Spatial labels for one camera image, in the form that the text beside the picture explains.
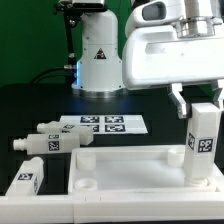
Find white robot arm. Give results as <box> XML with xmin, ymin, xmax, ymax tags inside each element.
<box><xmin>73</xmin><ymin>0</ymin><xmax>224</xmax><ymax>118</ymax></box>

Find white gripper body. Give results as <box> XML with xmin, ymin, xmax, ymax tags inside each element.
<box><xmin>122</xmin><ymin>25</ymin><xmax>224</xmax><ymax>89</ymax></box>

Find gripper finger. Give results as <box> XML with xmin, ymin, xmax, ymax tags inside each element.
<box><xmin>212</xmin><ymin>79</ymin><xmax>224</xmax><ymax>110</ymax></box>
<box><xmin>168</xmin><ymin>83</ymin><xmax>191</xmax><ymax>119</ymax></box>

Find white L-shaped fence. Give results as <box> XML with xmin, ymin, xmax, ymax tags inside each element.
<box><xmin>0</xmin><ymin>190</ymin><xmax>224</xmax><ymax>224</ymax></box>

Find black cables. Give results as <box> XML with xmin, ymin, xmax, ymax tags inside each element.
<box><xmin>30</xmin><ymin>66</ymin><xmax>74</xmax><ymax>85</ymax></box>

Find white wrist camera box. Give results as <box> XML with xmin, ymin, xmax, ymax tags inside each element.
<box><xmin>125</xmin><ymin>0</ymin><xmax>185</xmax><ymax>37</ymax></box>

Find white fiducial marker sheet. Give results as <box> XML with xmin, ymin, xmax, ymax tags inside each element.
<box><xmin>60</xmin><ymin>115</ymin><xmax>147</xmax><ymax>134</ymax></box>

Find white square desk top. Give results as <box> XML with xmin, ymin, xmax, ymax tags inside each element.
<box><xmin>68</xmin><ymin>145</ymin><xmax>224</xmax><ymax>193</ymax></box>

